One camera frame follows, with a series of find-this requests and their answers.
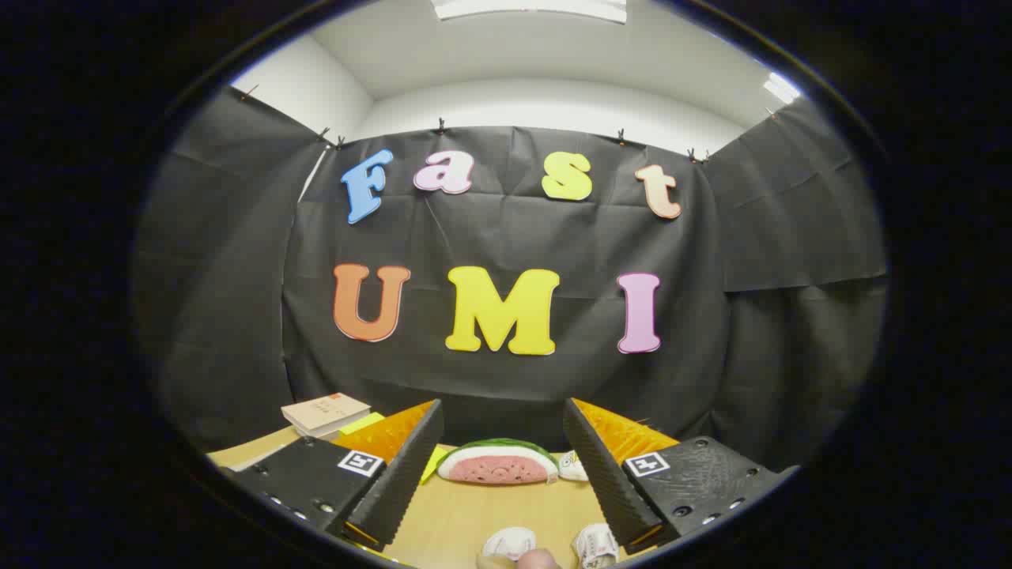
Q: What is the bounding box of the watermelon slice plush toy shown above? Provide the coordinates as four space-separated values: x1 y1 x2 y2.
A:
436 439 560 485

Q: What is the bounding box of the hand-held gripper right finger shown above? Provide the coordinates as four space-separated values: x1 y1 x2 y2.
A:
563 398 799 556

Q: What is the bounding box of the long ceiling light panel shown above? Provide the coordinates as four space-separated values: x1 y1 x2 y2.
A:
431 0 628 24

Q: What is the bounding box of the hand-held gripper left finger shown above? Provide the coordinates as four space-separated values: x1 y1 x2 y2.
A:
229 399 445 552

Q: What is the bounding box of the white canvas shoe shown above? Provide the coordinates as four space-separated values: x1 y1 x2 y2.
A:
573 523 620 568
482 527 537 560

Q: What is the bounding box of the yellow book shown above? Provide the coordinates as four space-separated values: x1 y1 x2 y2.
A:
340 411 451 483

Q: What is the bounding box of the small ceiling light panel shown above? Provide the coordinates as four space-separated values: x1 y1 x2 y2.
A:
763 73 801 105

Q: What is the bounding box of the tan cover book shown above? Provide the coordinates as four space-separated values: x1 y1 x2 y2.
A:
281 393 372 439

